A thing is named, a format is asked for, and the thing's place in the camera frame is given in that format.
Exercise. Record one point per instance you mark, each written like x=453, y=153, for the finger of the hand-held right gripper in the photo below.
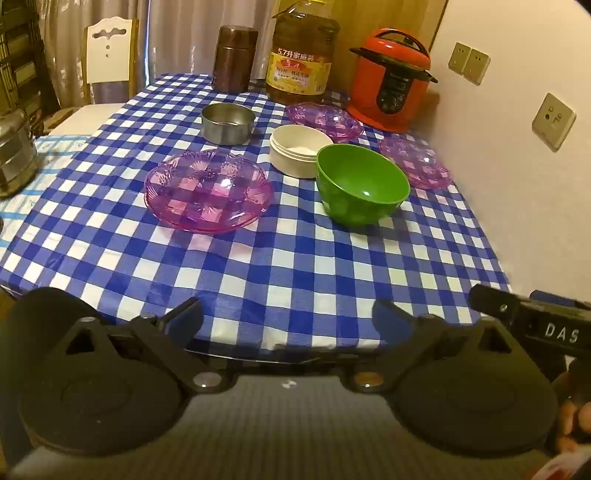
x=494, y=302

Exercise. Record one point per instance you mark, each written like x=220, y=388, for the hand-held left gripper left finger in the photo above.
x=184, y=319

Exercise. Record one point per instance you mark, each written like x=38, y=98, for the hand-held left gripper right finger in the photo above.
x=384, y=319

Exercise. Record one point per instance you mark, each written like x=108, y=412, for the pink transparent plastic plate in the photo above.
x=415, y=161
x=323, y=121
x=207, y=189

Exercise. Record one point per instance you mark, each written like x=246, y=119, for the green plastic bowl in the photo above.
x=362, y=184

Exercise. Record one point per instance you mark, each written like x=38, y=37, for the white plastic bowl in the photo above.
x=295, y=152

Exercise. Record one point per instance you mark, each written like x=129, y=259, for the stainless steel bowl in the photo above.
x=228, y=124

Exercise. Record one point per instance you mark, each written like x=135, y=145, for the person's right forearm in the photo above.
x=561, y=468

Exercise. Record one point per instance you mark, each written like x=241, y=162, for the person's right hand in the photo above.
x=572, y=422

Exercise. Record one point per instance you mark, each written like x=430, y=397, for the blue white checkered tablecloth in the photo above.
x=231, y=267

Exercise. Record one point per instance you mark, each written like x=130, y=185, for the white blue patterned cloth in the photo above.
x=55, y=152

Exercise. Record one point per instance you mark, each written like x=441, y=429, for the stainless steel steamer pot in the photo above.
x=16, y=157

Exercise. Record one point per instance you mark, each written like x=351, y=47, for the red electric pressure cooker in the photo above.
x=392, y=78

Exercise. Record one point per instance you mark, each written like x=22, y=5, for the brown cylindrical canister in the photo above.
x=235, y=60

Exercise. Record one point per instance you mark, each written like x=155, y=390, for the white wooden chair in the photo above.
x=111, y=64

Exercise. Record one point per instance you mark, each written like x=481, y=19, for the large cooking oil bottle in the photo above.
x=302, y=60

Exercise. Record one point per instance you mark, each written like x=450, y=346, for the grey curtain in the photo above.
x=184, y=32

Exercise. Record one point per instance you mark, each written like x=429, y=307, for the light wooden panel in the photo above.
x=369, y=18

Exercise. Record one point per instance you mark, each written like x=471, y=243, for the dark shelf rack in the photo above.
x=23, y=50

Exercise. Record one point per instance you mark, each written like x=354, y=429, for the large beige wall socket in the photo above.
x=554, y=121

